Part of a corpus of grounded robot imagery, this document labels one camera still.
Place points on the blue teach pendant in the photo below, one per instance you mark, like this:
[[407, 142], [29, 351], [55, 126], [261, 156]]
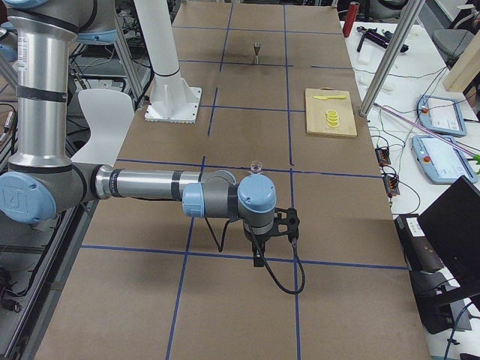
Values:
[[441, 163], [441, 115]]

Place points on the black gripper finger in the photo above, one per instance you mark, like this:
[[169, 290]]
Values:
[[257, 257]]

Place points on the orange circuit board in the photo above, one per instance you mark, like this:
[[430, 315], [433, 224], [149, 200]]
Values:
[[391, 183], [382, 156]]

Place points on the black monitor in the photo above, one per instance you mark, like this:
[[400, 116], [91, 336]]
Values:
[[451, 225]]

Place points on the lemon slice four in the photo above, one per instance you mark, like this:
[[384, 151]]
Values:
[[332, 125]]

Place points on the lower orange circuit board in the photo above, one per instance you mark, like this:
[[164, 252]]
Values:
[[391, 183]]

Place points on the yellow plastic knife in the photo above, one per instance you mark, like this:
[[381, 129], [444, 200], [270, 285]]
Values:
[[329, 97]]

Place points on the black box device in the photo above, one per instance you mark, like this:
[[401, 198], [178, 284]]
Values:
[[418, 250]]

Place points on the wooden plank stand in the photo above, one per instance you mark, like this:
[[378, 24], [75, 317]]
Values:
[[465, 69]]

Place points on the steel jigger shaker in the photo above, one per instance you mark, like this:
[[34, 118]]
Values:
[[256, 49]]

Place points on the upper orange circuit board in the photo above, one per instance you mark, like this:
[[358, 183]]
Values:
[[382, 156]]

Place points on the aluminium frame post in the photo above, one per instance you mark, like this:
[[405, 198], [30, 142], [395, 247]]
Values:
[[412, 10]]

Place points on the lower blue teach pendant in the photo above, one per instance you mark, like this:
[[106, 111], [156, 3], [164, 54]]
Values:
[[441, 163]]

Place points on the upper blue teach pendant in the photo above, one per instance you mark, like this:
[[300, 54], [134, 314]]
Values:
[[441, 115]]

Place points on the grey office chair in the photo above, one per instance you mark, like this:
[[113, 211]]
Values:
[[453, 41]]

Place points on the pink rod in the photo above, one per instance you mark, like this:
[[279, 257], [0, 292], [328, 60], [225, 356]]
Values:
[[425, 130]]

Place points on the black purple tool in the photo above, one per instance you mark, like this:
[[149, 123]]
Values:
[[371, 34]]

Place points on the clear glass measuring cup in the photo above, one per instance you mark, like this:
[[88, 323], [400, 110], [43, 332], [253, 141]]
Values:
[[256, 167]]

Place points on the wooden cutting board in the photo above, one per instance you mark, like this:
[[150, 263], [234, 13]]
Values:
[[316, 119]]

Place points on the white plastic chair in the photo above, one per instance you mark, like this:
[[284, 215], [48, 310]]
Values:
[[109, 114]]

